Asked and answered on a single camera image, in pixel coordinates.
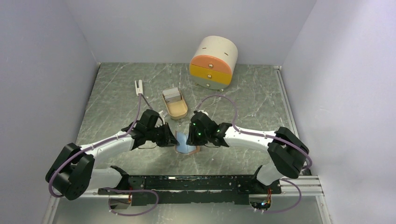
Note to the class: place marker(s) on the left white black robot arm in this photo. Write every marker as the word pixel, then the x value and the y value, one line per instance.
pixel 74 170

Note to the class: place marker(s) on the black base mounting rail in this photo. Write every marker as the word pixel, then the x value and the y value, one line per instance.
pixel 164 189

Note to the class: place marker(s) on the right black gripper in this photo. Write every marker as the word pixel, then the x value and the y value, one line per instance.
pixel 192 139

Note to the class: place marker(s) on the round three-drawer organizer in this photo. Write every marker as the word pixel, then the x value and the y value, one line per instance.
pixel 213 63

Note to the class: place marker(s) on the small white clip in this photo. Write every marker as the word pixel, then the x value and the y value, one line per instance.
pixel 138 87

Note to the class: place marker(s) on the aluminium frame rail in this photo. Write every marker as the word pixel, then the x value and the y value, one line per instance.
pixel 259 93

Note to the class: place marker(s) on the beige oval tray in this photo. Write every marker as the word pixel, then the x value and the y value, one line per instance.
pixel 176 109

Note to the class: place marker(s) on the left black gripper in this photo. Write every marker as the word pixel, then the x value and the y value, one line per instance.
pixel 169 139

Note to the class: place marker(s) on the stack of grey cards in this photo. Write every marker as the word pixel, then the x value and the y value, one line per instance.
pixel 172 94

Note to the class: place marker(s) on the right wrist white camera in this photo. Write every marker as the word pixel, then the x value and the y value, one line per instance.
pixel 199 110

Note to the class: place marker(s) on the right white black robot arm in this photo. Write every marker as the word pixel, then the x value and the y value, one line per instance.
pixel 288 155

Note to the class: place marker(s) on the pink card holder wallet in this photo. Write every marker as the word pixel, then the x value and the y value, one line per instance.
pixel 183 147

